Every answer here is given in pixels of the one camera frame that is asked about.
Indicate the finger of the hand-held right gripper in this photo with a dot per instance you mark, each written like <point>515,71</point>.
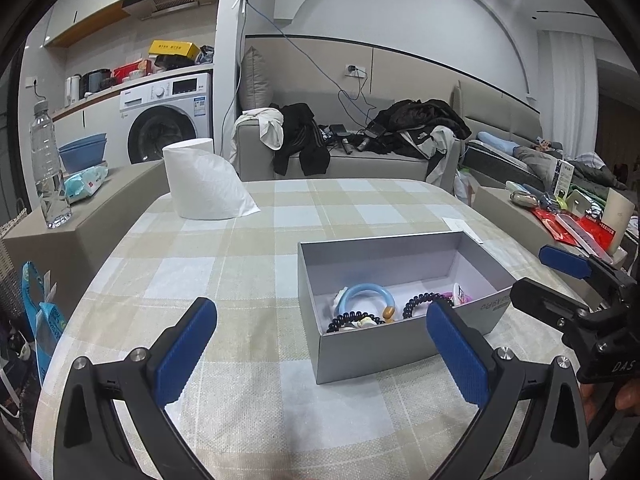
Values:
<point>565,261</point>
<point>540,300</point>

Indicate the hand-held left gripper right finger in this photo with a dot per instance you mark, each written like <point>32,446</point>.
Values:
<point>457,355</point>

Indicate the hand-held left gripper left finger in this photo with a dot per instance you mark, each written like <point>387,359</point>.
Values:
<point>185,350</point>

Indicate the small white flower clip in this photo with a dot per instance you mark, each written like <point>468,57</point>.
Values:
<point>367,321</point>

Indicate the grey cardboard box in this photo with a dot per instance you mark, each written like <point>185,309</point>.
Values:
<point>380,260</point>

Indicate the person's right hand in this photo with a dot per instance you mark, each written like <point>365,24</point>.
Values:
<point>625,401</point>

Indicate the red packets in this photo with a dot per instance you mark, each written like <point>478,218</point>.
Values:
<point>555,227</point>

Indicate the white cup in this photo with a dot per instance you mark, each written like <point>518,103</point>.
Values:
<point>619,220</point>

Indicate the silver metal case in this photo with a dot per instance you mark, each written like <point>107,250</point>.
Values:
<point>523,199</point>

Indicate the white carton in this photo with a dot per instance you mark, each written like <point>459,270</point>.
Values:
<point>564,176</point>

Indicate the white paper envelope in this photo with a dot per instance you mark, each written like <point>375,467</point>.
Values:
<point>452,222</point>

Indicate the blue bag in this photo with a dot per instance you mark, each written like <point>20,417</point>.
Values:
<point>45,320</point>

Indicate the light grey jacket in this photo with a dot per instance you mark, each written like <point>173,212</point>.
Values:
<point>440,145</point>

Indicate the white tissue roll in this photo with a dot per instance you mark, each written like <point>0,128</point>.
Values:
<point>200,180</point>

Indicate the white curtain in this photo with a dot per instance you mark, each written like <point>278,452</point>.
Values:
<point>570,90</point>

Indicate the wet wipes pack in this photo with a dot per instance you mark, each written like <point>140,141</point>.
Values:
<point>85,185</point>

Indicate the wicker basket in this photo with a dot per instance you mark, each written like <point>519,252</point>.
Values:
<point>12,260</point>

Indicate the grey sofa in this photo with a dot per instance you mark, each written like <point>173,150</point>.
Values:
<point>375,167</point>

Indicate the black jacket pile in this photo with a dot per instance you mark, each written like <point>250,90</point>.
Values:
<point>415,115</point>

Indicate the white washing machine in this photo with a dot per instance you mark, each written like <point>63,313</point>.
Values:
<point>155,135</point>

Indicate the blue basin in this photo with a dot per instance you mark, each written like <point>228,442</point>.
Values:
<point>82,152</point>

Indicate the clear water bottle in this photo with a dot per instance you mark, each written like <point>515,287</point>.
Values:
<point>49,170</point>

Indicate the white garment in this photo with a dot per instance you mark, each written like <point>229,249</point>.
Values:
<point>267,127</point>

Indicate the black striped pants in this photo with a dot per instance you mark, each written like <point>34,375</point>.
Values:
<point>300,130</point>

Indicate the black pouch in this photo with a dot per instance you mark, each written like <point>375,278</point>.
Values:
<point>338,128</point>

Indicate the grey pillow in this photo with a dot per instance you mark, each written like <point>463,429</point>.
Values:
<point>256,80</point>

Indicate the white kettle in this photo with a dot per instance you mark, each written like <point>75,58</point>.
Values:
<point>73,91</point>

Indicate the red box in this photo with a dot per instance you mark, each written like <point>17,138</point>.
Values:
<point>131,70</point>

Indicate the yellow box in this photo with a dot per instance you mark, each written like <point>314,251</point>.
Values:
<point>175,49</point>

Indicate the wall socket with charger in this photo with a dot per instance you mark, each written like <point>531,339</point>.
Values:
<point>356,71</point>

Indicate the wall outlet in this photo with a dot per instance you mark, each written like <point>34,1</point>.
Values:
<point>32,82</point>

